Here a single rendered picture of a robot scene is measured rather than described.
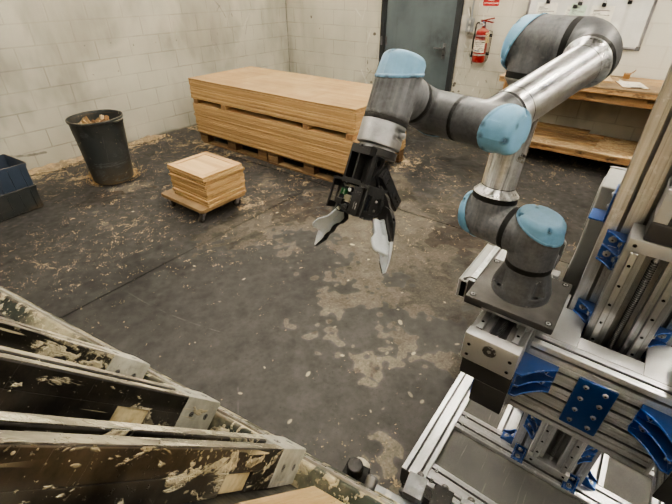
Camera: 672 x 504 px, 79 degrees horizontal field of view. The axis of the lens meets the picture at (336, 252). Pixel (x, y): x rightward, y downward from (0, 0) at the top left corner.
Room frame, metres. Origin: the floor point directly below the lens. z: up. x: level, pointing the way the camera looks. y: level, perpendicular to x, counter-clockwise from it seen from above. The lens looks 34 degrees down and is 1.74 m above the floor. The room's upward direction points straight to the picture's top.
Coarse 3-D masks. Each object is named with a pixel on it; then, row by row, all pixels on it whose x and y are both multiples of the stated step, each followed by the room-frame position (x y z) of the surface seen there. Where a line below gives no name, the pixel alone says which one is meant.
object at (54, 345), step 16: (0, 320) 0.53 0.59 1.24; (0, 336) 0.50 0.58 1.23; (16, 336) 0.52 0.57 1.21; (32, 336) 0.54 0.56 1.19; (48, 336) 0.56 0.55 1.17; (64, 336) 0.61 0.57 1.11; (32, 352) 0.53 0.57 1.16; (48, 352) 0.55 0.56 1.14; (64, 352) 0.57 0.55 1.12; (80, 352) 0.59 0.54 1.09; (96, 352) 0.61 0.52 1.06; (112, 352) 0.65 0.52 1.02; (112, 368) 0.63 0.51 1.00; (128, 368) 0.65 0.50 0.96; (144, 368) 0.69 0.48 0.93
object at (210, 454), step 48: (0, 432) 0.17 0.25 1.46; (48, 432) 0.20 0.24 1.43; (96, 432) 0.24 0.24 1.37; (144, 432) 0.27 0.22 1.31; (192, 432) 0.32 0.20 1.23; (0, 480) 0.15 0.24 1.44; (48, 480) 0.17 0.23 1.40; (96, 480) 0.19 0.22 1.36; (144, 480) 0.22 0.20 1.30; (192, 480) 0.26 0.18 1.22; (288, 480) 0.42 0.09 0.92
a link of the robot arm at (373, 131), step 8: (368, 120) 0.66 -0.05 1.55; (376, 120) 0.65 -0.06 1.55; (384, 120) 0.65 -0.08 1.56; (360, 128) 0.67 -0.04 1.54; (368, 128) 0.65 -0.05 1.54; (376, 128) 0.65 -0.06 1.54; (384, 128) 0.64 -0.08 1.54; (392, 128) 0.64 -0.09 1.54; (400, 128) 0.65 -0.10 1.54; (360, 136) 0.66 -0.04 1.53; (368, 136) 0.64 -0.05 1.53; (376, 136) 0.64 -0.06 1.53; (384, 136) 0.64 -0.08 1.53; (392, 136) 0.64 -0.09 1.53; (400, 136) 0.65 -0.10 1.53; (368, 144) 0.64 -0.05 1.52; (376, 144) 0.64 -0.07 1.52; (384, 144) 0.63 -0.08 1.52; (392, 144) 0.64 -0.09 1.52; (400, 144) 0.65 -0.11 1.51
